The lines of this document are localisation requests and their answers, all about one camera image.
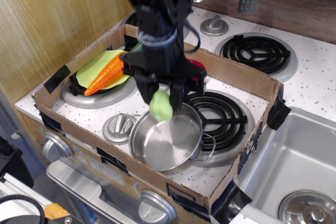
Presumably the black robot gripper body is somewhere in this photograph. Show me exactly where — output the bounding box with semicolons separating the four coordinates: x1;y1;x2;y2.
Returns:
120;42;207;90

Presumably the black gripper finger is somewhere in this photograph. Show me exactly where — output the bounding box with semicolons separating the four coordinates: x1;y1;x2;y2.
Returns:
134;73;159;104
170;78;193;111

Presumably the green toy broccoli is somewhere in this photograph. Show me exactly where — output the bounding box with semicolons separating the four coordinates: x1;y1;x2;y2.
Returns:
149;90;173;122

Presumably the small steel pan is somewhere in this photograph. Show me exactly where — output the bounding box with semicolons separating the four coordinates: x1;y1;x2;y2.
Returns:
129;103;216;174

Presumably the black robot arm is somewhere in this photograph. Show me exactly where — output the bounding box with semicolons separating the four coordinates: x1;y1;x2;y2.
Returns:
120;0;207;111

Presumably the red toy bell pepper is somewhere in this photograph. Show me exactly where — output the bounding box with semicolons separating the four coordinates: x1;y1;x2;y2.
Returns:
188;59;206;71

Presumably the orange toy carrot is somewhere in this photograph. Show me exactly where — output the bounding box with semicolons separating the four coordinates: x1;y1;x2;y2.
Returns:
84;51;125;96

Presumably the front left burner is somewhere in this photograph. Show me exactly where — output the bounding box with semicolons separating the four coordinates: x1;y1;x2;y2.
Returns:
61;77;136;109

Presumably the back left burner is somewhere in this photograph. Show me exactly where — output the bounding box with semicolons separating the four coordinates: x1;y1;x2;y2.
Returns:
121;12;138;26

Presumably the silver stovetop knob front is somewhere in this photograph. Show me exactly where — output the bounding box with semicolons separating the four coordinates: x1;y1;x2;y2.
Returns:
102;113;139;145

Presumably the silver stovetop knob back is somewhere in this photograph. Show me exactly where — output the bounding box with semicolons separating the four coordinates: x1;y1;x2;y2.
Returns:
200;15;229;37

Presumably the light green plate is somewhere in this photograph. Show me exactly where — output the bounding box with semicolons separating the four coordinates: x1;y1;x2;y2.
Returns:
76;49;129;90

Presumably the front right black burner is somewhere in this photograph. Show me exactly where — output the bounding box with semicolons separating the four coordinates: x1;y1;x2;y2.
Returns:
184;90;255;168

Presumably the black burner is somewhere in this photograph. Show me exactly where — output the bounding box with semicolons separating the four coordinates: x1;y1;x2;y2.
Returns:
215;33;298;83
184;90;255;168

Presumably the back right black burner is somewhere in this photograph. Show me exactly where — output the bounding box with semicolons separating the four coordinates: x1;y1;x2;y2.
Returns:
215;33;298;83

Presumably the cardboard fence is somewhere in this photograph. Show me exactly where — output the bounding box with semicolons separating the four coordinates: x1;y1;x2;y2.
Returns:
33;25;290;208

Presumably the silver oven knob left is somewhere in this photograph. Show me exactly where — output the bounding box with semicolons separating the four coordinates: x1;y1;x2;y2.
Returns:
42;132;74;163

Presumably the silver oven knob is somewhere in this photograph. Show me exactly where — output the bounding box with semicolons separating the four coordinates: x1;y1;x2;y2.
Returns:
42;132;74;163
138;190;177;224

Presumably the silver oven knob right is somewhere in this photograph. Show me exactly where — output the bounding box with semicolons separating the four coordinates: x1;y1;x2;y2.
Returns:
138;190;177;224

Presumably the grey sink basin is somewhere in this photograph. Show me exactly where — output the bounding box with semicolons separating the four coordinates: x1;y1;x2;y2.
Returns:
236;108;335;223

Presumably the yellow cloth scrap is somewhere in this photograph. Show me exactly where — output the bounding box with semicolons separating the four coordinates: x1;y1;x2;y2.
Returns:
44;203;69;220

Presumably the steel sink drain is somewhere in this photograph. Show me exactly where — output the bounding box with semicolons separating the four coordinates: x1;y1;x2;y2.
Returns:
278;190;335;223

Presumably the silver oven door handle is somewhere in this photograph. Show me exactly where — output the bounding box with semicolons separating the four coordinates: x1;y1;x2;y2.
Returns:
47;161;109;212

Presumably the black cable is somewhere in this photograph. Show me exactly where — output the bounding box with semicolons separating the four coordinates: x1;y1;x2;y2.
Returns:
0;194;46;224

